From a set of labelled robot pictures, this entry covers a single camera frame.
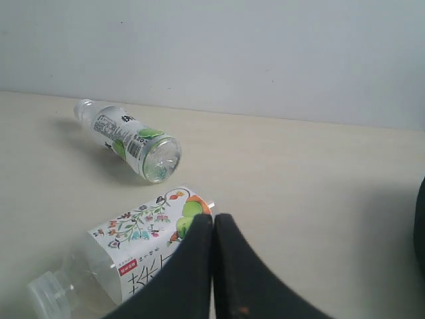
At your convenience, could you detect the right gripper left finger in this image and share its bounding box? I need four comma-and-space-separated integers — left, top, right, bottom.
105, 214, 213, 318

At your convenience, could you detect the lime label clear bottle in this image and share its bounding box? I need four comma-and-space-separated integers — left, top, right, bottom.
74, 99, 181, 183

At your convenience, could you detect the floral label clear bottle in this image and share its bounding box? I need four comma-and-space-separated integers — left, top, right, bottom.
28, 186, 214, 318

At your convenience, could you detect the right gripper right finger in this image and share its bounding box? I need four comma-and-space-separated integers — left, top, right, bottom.
212, 213, 328, 319

